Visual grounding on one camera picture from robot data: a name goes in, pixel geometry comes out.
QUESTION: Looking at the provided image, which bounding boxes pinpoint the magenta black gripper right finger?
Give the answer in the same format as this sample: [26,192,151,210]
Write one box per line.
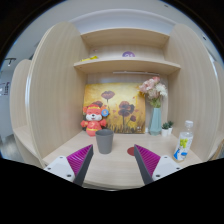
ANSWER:
[134,144,160,185]

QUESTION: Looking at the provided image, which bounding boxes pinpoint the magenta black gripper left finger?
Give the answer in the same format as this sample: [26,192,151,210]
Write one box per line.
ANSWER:
[67,144,93,186]

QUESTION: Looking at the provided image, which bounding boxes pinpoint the clear plastic water bottle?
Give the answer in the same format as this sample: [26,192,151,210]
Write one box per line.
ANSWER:
[173,120,193,162]

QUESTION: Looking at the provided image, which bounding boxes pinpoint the red round coaster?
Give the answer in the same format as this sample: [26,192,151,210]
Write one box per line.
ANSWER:
[127,147,134,156]

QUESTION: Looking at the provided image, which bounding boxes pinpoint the grey plastic cup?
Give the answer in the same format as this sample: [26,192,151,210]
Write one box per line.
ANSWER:
[96,129,114,154]

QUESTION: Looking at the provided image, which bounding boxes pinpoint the teal ribbed vase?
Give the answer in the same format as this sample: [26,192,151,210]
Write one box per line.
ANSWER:
[149,108,162,136]

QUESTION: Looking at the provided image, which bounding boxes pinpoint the small potted succulent left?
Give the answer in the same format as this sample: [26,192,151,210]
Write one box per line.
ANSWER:
[161,122,169,137]

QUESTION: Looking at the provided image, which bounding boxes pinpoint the small potted succulent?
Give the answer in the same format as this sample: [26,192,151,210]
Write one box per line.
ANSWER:
[168,121,174,135]
[161,122,169,137]

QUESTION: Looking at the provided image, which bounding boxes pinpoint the small potted succulent right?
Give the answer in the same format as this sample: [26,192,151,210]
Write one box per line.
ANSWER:
[168,121,174,135]

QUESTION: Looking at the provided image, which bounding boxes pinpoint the red fortune plush toy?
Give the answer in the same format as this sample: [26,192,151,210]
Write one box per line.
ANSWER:
[81,104,107,137]

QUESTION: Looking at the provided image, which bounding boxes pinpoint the yellow poppy flower painting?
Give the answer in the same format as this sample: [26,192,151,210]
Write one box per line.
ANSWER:
[84,83,146,134]

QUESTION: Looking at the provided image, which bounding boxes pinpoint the pink white flower bouquet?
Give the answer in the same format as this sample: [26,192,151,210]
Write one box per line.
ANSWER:
[139,76,168,108]

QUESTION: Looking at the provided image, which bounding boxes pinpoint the wooden desk shelf unit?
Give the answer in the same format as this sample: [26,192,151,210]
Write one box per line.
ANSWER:
[10,22,224,189]

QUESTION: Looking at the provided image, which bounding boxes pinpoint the white light bar under shelf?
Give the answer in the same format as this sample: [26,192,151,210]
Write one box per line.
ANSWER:
[112,71,160,76]

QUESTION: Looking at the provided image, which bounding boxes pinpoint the yellow object on shelf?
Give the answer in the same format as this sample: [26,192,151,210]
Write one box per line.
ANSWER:
[80,56,98,62]

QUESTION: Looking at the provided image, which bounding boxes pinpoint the purple round number sticker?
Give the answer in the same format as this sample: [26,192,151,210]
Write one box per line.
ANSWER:
[122,51,135,57]

